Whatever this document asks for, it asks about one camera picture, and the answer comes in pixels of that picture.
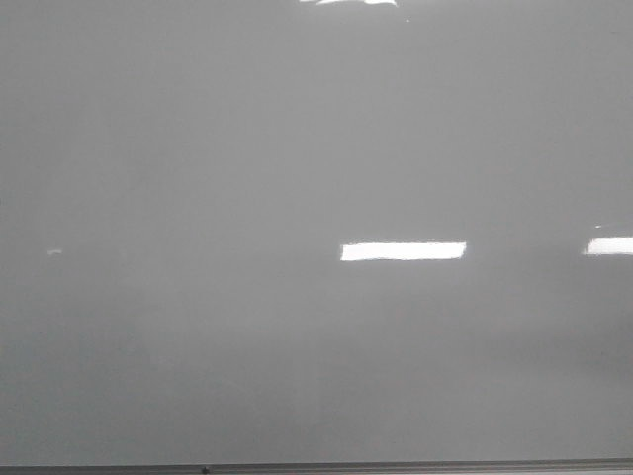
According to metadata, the white whiteboard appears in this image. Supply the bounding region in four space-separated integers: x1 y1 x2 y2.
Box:
1 1 632 465

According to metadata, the grey aluminium whiteboard frame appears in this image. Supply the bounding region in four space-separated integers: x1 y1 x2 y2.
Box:
1 458 632 474

